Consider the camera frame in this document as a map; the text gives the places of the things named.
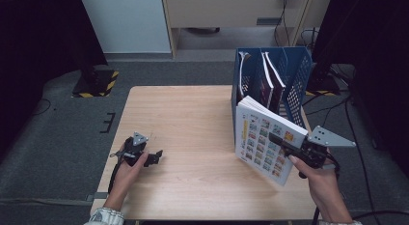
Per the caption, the purple magazine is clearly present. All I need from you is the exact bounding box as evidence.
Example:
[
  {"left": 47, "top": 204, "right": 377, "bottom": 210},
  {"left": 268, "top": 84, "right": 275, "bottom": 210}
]
[
  {"left": 257, "top": 51, "right": 275, "bottom": 109},
  {"left": 264, "top": 51, "right": 287, "bottom": 116}
]

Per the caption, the white picture-grid book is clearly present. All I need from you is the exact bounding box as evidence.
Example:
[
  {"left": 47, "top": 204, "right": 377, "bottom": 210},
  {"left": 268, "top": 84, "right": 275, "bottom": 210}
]
[{"left": 234, "top": 95, "right": 309, "bottom": 187}]

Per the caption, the right hand-held gripper cable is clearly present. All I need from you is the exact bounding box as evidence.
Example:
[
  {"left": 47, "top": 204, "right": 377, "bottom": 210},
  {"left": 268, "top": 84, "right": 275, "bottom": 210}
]
[{"left": 311, "top": 152, "right": 341, "bottom": 225}]

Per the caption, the grey tape piece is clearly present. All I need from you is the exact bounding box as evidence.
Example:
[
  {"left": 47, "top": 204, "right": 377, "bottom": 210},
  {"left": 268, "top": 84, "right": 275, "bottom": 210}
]
[{"left": 86, "top": 191, "right": 109, "bottom": 202}]

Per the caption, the black curtain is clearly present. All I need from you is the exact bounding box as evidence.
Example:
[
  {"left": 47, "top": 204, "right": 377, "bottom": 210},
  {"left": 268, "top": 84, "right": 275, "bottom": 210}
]
[
  {"left": 310, "top": 0, "right": 409, "bottom": 180},
  {"left": 0, "top": 0, "right": 109, "bottom": 161}
]

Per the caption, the left hand-held gripper cable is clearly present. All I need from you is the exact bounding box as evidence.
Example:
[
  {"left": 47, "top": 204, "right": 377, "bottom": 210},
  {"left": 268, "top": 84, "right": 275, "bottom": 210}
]
[{"left": 107, "top": 152, "right": 124, "bottom": 194}]

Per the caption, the beige office desk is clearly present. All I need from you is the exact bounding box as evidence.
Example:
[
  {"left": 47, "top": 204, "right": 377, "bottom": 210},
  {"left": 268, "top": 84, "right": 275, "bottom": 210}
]
[{"left": 160, "top": 0, "right": 334, "bottom": 60}]

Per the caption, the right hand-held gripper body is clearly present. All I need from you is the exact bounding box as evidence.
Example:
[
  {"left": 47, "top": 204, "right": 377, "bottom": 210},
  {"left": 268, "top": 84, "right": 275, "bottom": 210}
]
[{"left": 290, "top": 125, "right": 357, "bottom": 171}]

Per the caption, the black stand with striped base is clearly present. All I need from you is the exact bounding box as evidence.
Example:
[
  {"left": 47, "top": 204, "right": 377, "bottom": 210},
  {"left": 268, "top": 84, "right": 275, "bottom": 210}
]
[
  {"left": 304, "top": 62, "right": 341, "bottom": 98},
  {"left": 71, "top": 65, "right": 120, "bottom": 98}
]

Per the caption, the person's right hand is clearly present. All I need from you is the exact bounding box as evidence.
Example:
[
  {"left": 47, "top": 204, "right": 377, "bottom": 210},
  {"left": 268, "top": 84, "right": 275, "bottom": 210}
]
[{"left": 287, "top": 155, "right": 345, "bottom": 204}]

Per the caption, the black and red magazine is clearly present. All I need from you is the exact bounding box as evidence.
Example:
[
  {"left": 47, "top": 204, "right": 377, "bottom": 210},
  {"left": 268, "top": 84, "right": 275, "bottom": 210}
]
[{"left": 236, "top": 50, "right": 253, "bottom": 103}]

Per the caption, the grey desk handle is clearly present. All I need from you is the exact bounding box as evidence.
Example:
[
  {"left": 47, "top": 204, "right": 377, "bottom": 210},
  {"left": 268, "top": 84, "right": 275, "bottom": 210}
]
[{"left": 256, "top": 17, "right": 278, "bottom": 26}]

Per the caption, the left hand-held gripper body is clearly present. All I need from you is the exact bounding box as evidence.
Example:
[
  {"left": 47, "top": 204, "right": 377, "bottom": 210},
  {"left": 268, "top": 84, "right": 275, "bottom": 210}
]
[{"left": 110, "top": 131, "right": 149, "bottom": 168}]

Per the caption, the long black floor cable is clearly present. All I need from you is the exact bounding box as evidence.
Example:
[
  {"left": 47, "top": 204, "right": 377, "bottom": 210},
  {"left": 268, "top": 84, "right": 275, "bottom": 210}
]
[{"left": 344, "top": 98, "right": 377, "bottom": 218}]

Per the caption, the blue file rack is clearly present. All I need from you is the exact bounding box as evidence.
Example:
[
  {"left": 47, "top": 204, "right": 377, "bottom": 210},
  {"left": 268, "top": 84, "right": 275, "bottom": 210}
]
[{"left": 231, "top": 46, "right": 314, "bottom": 146}]

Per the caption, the person's left hand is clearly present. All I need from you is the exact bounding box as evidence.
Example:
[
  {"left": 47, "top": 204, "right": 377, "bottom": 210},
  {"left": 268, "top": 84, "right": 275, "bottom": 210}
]
[{"left": 110, "top": 152, "right": 150, "bottom": 199}]

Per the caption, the black socket cable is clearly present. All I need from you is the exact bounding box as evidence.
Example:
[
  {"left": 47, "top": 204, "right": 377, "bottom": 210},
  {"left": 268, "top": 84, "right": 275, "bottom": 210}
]
[{"left": 273, "top": 0, "right": 291, "bottom": 47}]

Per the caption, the thin black floor cable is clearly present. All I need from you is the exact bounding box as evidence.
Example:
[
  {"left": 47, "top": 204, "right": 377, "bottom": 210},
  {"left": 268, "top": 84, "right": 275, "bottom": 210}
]
[{"left": 32, "top": 98, "right": 52, "bottom": 117}]

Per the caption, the hand-held gripper cable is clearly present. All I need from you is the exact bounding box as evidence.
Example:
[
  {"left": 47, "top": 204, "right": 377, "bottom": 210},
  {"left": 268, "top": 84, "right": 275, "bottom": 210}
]
[
  {"left": 311, "top": 152, "right": 341, "bottom": 225},
  {"left": 107, "top": 152, "right": 124, "bottom": 194}
]

